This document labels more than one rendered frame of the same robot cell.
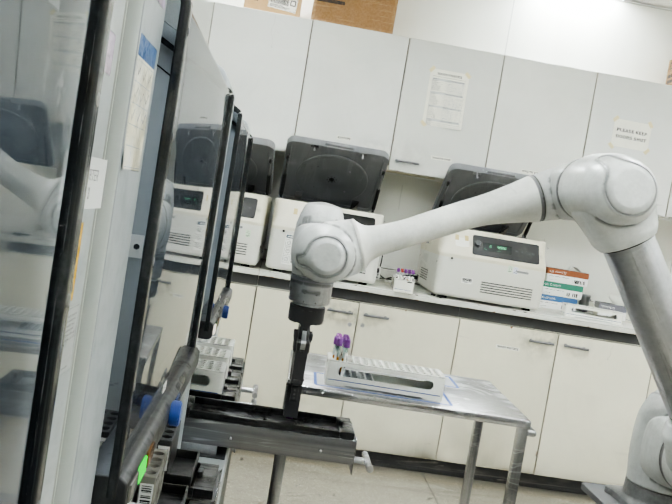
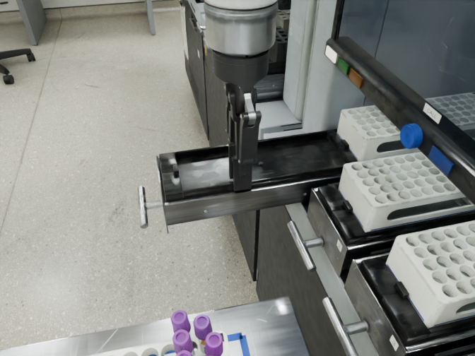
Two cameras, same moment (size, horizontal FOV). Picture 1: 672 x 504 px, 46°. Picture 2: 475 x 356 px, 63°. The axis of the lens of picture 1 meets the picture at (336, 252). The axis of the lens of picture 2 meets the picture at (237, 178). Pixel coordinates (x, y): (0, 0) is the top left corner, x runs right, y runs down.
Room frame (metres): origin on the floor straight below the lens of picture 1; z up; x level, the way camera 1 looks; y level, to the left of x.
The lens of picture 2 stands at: (2.14, -0.04, 1.25)
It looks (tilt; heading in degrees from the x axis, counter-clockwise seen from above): 41 degrees down; 171
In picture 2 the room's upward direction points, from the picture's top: straight up
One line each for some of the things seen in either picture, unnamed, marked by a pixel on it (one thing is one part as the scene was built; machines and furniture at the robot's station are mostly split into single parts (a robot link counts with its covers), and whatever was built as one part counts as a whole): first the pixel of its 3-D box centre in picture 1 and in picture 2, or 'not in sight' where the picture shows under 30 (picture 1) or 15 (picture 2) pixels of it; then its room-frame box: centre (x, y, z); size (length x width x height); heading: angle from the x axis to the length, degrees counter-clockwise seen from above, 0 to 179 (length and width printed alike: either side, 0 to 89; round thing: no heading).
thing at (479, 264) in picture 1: (483, 234); not in sight; (4.27, -0.77, 1.25); 0.62 x 0.56 x 0.69; 4
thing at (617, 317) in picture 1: (591, 313); not in sight; (4.15, -1.37, 0.93); 0.30 x 0.10 x 0.06; 87
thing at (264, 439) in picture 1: (196, 421); (328, 163); (1.59, 0.22, 0.78); 0.73 x 0.14 x 0.09; 95
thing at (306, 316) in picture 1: (304, 325); (240, 78); (1.64, 0.04, 1.00); 0.08 x 0.07 x 0.09; 5
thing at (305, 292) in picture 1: (310, 291); (240, 24); (1.64, 0.04, 1.07); 0.09 x 0.09 x 0.06
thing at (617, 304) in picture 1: (618, 307); not in sight; (4.44, -1.61, 0.97); 0.24 x 0.12 x 0.13; 84
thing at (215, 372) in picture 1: (157, 371); (437, 184); (1.73, 0.35, 0.83); 0.30 x 0.10 x 0.06; 95
